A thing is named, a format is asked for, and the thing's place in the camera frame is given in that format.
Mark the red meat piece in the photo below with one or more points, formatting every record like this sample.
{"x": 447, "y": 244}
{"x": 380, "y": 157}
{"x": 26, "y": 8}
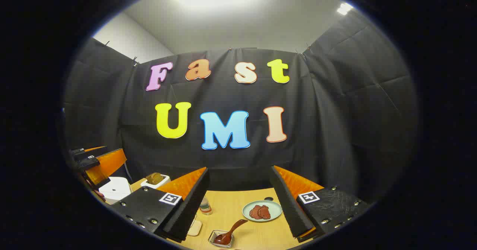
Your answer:
{"x": 265, "y": 212}
{"x": 255, "y": 212}

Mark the brown bread slice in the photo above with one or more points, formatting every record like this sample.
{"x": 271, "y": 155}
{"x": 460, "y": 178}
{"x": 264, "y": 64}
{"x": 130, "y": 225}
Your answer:
{"x": 154, "y": 178}

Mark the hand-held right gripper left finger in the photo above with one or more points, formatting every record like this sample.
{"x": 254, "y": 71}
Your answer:
{"x": 192, "y": 209}

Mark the white toaster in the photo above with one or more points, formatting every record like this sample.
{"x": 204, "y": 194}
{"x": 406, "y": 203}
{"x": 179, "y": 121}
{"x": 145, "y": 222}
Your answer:
{"x": 161, "y": 183}

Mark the black backdrop cloth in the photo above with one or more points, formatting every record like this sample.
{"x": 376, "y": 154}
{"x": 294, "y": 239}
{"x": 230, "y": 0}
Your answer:
{"x": 231, "y": 93}

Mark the white rice cooker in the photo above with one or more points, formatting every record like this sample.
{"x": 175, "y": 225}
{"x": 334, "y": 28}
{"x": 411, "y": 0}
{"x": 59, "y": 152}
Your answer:
{"x": 115, "y": 190}

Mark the small glass bottle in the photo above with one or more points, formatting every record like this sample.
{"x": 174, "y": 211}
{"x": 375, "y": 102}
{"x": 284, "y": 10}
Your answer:
{"x": 205, "y": 206}

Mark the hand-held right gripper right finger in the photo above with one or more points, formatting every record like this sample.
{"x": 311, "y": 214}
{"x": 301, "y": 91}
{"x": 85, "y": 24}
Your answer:
{"x": 288, "y": 209}

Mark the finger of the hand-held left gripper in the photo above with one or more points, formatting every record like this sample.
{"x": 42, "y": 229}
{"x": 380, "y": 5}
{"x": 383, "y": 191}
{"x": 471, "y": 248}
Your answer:
{"x": 110, "y": 164}
{"x": 91, "y": 152}

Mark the pale green plate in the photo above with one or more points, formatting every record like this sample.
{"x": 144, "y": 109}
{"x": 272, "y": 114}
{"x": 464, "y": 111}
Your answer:
{"x": 274, "y": 209}

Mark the brown wooden spoon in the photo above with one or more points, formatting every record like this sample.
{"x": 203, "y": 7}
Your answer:
{"x": 228, "y": 235}

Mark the clear box of rice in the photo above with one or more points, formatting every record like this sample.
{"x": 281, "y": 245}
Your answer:
{"x": 194, "y": 228}

